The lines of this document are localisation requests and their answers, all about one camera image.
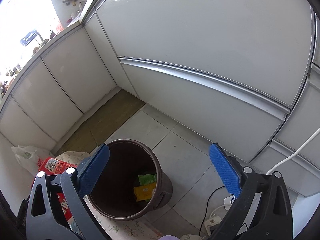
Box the red instant noodle cup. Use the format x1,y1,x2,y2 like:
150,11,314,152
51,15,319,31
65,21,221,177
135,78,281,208
34,157,77,228

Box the brown trash bin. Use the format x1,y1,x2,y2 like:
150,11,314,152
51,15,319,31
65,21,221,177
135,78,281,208
88,139,173,221

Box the white kitchen cabinets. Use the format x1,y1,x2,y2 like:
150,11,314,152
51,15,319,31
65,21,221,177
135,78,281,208
0,0,320,201

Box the white power strip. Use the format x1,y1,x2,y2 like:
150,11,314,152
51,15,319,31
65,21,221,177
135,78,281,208
204,195,236,236

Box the white plastic shopping bag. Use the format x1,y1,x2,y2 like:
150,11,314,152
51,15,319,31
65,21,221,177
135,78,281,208
11,146,53,176

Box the floral tablecloth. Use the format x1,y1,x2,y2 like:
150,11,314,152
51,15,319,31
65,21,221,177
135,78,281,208
55,151,163,240

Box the yellow wrapper in bin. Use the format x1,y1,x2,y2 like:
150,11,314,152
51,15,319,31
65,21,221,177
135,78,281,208
133,183,156,202

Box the olive floor mat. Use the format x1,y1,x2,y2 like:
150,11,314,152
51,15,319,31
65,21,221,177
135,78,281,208
52,89,145,156

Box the green wrapper in bin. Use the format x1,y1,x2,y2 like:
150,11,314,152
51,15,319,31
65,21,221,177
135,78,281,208
138,174,157,186

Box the white cable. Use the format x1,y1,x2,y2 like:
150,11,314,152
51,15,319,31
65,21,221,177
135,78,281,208
265,127,320,176

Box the black cable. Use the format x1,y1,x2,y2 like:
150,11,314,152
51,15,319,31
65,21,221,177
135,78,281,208
198,185,227,237

